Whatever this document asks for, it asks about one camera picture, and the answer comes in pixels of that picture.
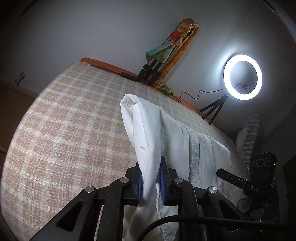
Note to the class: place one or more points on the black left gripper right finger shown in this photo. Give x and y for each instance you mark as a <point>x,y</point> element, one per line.
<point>202,214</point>

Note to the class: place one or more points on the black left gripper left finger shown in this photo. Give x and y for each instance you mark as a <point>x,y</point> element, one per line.
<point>95,213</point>

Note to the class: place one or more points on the white small shorts garment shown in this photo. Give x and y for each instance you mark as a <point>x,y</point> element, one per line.
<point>154,134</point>

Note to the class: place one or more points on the striped green white pillow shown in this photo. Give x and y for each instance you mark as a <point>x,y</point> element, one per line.
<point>249,141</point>

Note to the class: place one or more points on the pink plaid bed blanket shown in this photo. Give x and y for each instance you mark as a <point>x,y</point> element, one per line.
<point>73,136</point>

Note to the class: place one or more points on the colourful orange scarf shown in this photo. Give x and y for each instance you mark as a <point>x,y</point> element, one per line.
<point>182,27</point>

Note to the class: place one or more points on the black ring light tripod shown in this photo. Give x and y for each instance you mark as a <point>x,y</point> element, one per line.
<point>214,106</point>

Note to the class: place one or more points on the white ring light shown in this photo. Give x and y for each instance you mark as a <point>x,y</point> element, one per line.
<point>242,77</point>

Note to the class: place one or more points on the metal door handle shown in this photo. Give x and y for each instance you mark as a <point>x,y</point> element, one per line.
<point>20,78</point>

